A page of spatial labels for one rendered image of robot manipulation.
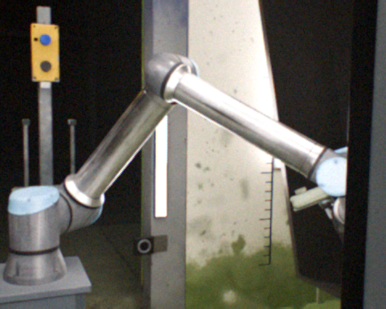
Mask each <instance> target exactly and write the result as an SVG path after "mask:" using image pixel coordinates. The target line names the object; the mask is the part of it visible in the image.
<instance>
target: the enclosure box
mask: <svg viewBox="0 0 386 309"><path fill-rule="evenodd" d="M258 3H259V14H260V19H261V28H262V33H263V38H264V48H265V57H266V62H267V68H268V78H269V87H270V92H271V97H272V103H273V117H274V119H275V120H277V121H278V122H281V123H282V124H283V125H285V126H287V127H290V128H291V129H292V130H295V131H296V132H298V133H300V134H302V135H303V136H305V137H308V138H309V139H310V140H312V141H316V143H318V144H320V145H321V146H326V147H328V148H330V149H331V150H340V149H343V148H345V147H347V136H348V121H349V89H350V72H351V41H352V25H353V8H354V0H258ZM281 171H282V181H283V186H284V191H285V201H286V206H287V216H288V221H289V230H290V235H291V240H292V250H293V256H294V265H295V270H296V275H297V278H300V279H301V280H302V281H304V282H308V283H309V284H311V285H312V286H316V287H317V288H319V289H321V290H323V291H325V292H327V293H329V294H331V295H333V296H335V297H337V298H339V299H340V297H341V280H342V264H343V243H342V241H341V240H340V237H339V234H338V233H337V232H336V230H335V226H334V223H333V221H332V220H331V218H330V217H329V216H328V214H327V212H326V210H325V209H322V208H321V207H320V204H319V203H316V204H314V205H311V206H310V207H305V208H303V209H301V210H299V211H296V212H295V211H294V207H292V206H291V202H290V199H291V197H293V196H296V192H295V191H296V190H298V189H300V188H304V187H305V188H306V191H309V190H311V189H313V188H317V187H319V185H318V184H317V183H315V182H313V181H311V180H310V179H307V178H306V177H305V176H304V175H303V174H301V173H299V172H298V171H296V170H294V169H292V168H291V167H289V166H287V165H286V164H284V163H282V162H281Z"/></svg>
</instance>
